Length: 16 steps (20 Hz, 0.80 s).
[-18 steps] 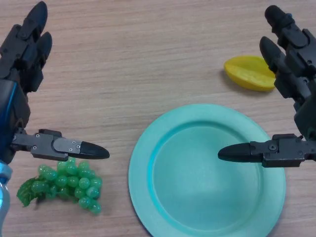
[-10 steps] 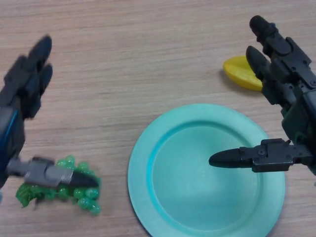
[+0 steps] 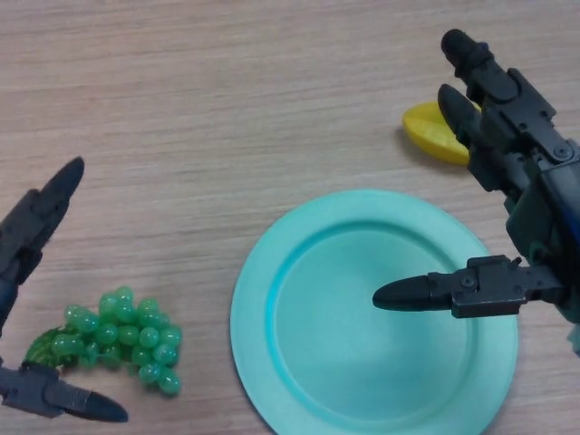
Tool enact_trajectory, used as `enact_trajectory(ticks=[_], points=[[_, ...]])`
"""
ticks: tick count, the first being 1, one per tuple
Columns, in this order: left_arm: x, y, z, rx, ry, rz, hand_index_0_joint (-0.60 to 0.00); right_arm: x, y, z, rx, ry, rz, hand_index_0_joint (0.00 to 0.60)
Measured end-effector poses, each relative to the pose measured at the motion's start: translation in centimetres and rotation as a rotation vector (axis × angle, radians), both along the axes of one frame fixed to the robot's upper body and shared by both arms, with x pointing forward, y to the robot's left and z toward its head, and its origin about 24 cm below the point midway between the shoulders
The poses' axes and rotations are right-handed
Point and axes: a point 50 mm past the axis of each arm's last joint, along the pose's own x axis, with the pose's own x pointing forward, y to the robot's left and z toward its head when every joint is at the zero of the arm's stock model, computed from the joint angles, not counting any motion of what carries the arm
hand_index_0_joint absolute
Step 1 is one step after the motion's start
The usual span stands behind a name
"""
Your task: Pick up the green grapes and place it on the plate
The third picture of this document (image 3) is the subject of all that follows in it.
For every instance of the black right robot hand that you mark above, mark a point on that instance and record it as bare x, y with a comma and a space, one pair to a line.
534, 181

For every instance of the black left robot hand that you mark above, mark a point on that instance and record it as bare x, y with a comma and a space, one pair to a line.
31, 226

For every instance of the green grape bunch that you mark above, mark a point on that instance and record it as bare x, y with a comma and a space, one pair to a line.
127, 333

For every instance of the teal round plate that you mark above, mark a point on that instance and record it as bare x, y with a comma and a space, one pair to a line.
362, 353

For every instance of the yellow starfruit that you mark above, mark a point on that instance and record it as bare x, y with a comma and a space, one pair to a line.
430, 131

